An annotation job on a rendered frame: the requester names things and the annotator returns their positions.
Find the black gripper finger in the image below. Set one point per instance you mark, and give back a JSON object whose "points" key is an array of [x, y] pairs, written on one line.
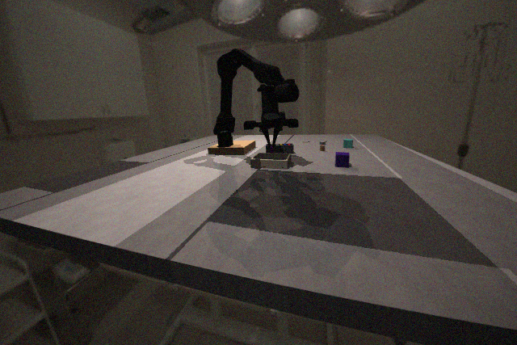
{"points": [[266, 134], [276, 132]]}

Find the teal cube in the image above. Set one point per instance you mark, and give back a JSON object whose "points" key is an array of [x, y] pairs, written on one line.
{"points": [[347, 143]]}

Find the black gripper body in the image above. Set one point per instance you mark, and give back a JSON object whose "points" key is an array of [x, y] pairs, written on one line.
{"points": [[291, 123]]}

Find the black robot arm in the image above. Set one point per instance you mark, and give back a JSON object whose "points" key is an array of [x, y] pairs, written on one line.
{"points": [[283, 91]]}

